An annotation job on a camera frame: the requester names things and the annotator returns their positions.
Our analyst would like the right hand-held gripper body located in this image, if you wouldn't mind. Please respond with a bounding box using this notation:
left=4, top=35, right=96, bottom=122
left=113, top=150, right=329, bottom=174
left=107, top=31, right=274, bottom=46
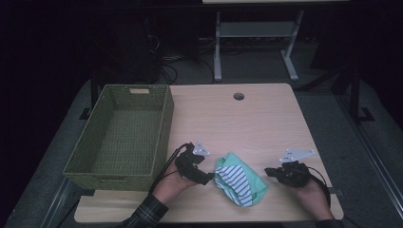
left=278, top=148, right=317, bottom=189

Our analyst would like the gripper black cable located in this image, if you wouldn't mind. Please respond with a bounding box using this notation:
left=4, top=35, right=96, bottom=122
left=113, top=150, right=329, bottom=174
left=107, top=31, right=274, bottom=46
left=303, top=165, right=333, bottom=209
left=147, top=142, right=194, bottom=197

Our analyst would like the person's left hand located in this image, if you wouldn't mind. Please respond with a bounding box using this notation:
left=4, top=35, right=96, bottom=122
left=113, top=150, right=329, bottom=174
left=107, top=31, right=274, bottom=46
left=152, top=162, right=197, bottom=205

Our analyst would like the black stand foot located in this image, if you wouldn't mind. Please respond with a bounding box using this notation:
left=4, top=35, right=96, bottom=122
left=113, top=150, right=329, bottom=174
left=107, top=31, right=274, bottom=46
left=78, top=70, right=100, bottom=121

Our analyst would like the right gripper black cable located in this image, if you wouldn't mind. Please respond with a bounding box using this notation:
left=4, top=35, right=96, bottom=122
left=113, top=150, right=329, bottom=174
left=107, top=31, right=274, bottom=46
left=303, top=165, right=333, bottom=209

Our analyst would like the bundle of floor cables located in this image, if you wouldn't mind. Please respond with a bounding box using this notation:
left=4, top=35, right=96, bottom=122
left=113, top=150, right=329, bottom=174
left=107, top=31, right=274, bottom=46
left=145, top=33, right=217, bottom=86

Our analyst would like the aluminium floor rail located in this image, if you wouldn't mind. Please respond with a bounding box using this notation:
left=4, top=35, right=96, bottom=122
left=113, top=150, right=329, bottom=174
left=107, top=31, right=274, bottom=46
left=335, top=94, right=403, bottom=220
left=40, top=177, right=81, bottom=228

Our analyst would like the green woven basket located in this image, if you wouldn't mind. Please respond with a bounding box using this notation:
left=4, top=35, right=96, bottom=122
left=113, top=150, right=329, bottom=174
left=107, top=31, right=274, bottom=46
left=62, top=84, right=175, bottom=193

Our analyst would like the black metal stand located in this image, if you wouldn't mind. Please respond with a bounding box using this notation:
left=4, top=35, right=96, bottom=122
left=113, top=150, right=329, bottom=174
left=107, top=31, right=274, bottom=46
left=297, top=60, right=376, bottom=125

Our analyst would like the grey table bracket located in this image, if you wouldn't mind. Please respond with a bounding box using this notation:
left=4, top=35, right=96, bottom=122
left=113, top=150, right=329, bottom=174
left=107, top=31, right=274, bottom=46
left=326, top=186, right=345, bottom=198

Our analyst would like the person's right hand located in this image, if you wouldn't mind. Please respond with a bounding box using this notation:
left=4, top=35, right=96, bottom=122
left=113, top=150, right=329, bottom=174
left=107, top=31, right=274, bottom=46
left=292, top=178, right=335, bottom=221

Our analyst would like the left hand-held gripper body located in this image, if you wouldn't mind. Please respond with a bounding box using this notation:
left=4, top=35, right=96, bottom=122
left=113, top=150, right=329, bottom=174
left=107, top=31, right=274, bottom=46
left=174, top=139, right=211, bottom=183

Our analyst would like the white metal stand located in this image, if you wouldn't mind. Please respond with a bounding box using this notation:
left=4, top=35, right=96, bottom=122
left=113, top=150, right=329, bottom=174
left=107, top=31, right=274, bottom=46
left=212, top=9, right=305, bottom=83

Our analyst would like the mint green striped garment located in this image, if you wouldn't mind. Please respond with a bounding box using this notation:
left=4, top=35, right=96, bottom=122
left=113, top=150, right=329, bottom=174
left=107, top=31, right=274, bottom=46
left=213, top=151, right=271, bottom=209

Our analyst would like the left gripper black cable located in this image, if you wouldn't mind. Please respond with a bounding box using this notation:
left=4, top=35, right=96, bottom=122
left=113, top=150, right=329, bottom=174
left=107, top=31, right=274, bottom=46
left=147, top=142, right=194, bottom=197

